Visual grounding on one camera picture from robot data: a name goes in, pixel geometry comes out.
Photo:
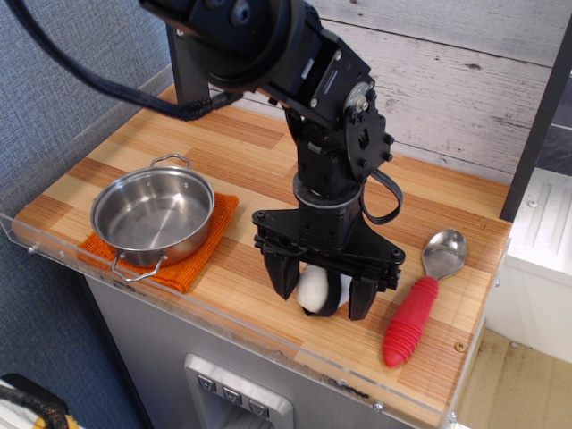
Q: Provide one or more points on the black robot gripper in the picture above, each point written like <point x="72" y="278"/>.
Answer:
<point x="334" y="237"/>

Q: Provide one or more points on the silver dispenser panel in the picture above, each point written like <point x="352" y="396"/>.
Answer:
<point x="224" y="399"/>

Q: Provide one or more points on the white egg with black band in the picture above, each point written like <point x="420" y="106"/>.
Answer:
<point x="321" y="292"/>

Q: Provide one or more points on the grey toy fridge cabinet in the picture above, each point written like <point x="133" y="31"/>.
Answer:
<point x="153" y="344"/>

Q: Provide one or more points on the stainless steel pot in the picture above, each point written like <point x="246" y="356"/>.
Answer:
<point x="154" y="217"/>

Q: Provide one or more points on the black left vertical post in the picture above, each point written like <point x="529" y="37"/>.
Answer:
<point x="189" y="82"/>

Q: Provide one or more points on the yellow black object bottom left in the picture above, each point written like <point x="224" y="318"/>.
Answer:
<point x="25" y="404"/>

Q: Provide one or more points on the white appliance at right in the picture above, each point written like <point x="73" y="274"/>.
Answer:
<point x="531" y="297"/>

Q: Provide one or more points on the orange cloth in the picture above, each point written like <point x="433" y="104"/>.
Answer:
<point x="179" y="276"/>

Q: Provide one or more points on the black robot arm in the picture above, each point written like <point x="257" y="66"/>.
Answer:
<point x="281" y="49"/>

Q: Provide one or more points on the spoon with red handle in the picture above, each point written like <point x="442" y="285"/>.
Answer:
<point x="444" y="255"/>

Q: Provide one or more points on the clear acrylic table guard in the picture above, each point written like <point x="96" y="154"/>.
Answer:
<point x="230" y="298"/>

